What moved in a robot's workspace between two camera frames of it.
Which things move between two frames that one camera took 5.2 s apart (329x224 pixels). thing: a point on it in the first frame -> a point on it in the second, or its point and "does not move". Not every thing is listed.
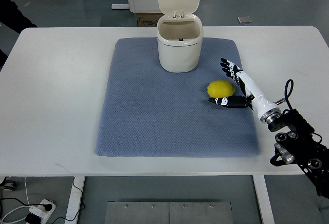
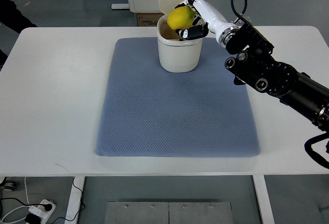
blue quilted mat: [147, 110] does not move
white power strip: [40, 211] does not move
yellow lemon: [220, 89] -> [181, 18]
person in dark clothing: [12, 18] does not move
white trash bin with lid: [180, 31] does not move
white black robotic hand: [267, 111] -> [207, 19]
